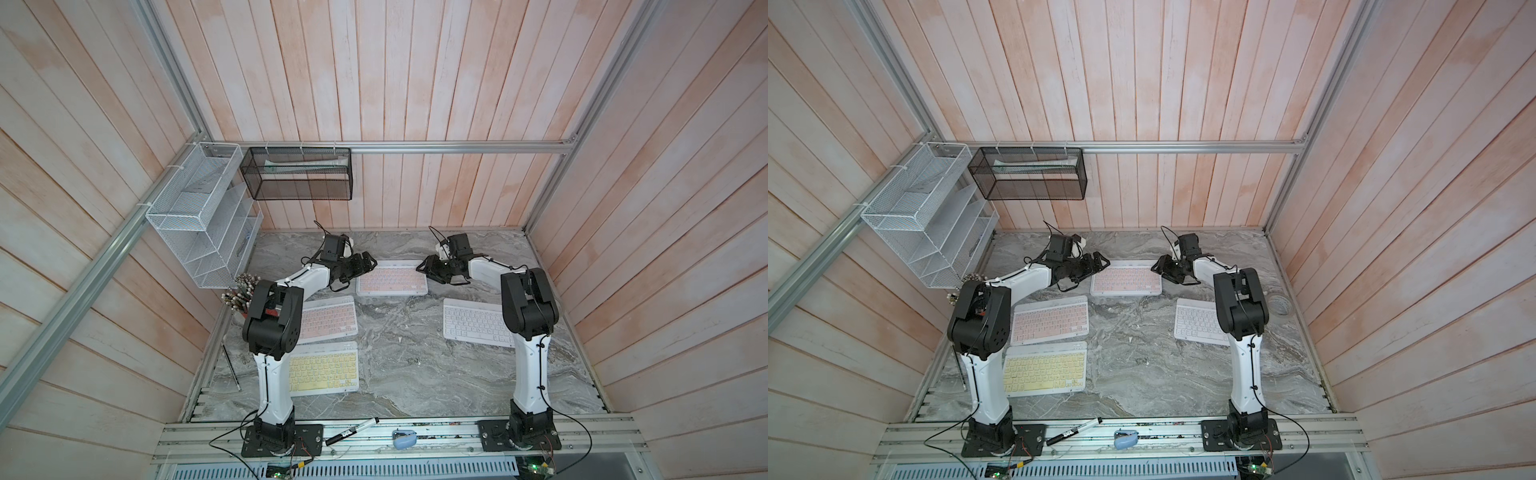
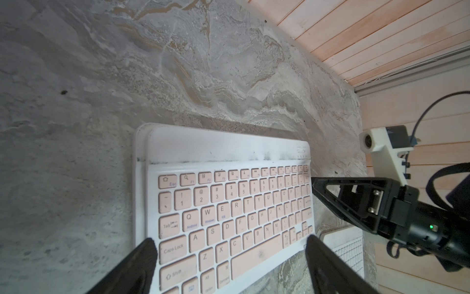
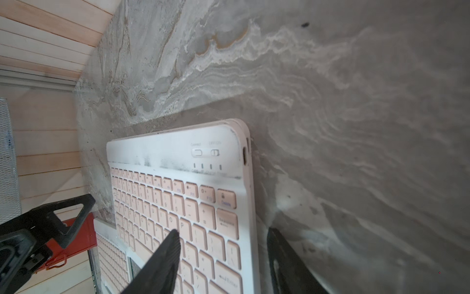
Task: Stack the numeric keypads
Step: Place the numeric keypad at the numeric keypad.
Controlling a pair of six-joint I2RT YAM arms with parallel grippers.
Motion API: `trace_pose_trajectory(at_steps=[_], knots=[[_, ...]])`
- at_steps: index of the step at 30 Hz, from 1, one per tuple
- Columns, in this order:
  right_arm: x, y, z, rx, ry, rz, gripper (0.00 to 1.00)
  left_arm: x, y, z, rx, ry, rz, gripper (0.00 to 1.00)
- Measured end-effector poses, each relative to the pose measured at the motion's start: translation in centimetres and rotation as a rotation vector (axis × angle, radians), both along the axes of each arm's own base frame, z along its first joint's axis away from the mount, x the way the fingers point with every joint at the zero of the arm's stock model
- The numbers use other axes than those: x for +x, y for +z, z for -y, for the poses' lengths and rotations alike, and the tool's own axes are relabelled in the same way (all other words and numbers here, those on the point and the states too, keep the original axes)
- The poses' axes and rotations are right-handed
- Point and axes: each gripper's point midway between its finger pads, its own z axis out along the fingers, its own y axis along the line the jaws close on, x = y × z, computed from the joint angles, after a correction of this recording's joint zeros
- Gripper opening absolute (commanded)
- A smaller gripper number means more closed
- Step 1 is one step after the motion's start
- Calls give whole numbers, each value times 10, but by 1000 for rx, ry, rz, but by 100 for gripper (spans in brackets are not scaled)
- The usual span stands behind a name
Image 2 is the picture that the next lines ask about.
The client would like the pink keyboard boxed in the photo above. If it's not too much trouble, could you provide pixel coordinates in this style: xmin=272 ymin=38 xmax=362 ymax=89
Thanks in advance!
xmin=133 ymin=123 xmax=315 ymax=294

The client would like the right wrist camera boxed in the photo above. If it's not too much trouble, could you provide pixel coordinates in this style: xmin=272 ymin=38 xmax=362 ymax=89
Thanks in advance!
xmin=359 ymin=125 xmax=413 ymax=186

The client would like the white key keyboard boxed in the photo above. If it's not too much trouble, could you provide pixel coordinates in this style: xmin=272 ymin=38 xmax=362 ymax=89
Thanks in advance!
xmin=320 ymin=226 xmax=365 ymax=279

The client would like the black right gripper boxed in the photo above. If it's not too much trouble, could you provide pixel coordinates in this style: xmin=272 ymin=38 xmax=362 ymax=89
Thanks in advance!
xmin=312 ymin=177 xmax=470 ymax=268

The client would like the aluminium frame bar back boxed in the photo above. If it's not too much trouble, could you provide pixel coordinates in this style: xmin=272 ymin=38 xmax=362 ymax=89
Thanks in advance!
xmin=354 ymin=45 xmax=470 ymax=97

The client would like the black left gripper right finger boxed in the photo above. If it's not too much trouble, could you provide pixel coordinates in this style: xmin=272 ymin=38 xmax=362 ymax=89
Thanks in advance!
xmin=305 ymin=235 xmax=378 ymax=294

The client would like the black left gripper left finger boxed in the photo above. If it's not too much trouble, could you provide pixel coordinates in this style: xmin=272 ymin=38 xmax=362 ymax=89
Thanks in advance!
xmin=87 ymin=238 xmax=158 ymax=294

